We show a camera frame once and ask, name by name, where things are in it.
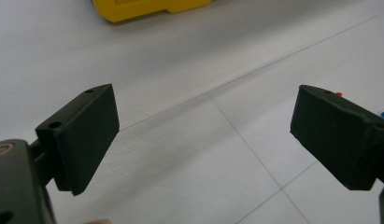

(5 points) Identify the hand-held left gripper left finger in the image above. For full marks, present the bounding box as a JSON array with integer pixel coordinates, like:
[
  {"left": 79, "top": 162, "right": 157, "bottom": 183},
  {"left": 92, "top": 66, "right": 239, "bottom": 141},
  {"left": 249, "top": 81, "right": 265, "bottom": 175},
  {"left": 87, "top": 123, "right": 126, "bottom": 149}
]
[{"left": 35, "top": 83, "right": 121, "bottom": 197}]

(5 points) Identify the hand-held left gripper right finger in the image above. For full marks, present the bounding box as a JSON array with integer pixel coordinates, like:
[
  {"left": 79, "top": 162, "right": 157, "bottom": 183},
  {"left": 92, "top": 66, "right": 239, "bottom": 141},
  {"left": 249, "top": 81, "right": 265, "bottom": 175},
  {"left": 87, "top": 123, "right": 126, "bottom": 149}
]
[{"left": 290, "top": 84, "right": 384, "bottom": 191}]

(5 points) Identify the yellow black drawer organizer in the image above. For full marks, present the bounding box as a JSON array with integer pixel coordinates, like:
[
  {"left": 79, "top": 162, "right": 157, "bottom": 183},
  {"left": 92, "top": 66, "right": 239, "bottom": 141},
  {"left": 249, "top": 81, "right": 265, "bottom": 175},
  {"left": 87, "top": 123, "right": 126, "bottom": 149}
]
[{"left": 91, "top": 0, "right": 212, "bottom": 23}]

